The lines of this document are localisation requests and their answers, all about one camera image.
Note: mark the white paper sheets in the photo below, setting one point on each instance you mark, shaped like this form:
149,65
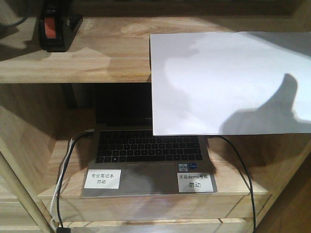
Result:
231,83

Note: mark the white laptop label right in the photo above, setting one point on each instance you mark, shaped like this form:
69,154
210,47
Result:
194,182

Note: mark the black stapler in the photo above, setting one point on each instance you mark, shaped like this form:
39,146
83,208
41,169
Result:
58,25

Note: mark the white laptop label left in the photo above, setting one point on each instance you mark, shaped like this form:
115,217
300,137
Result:
103,179

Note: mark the white laptop label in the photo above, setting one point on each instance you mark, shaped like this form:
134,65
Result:
103,179
194,182

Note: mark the silver laptop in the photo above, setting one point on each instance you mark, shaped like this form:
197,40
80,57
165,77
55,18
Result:
123,139

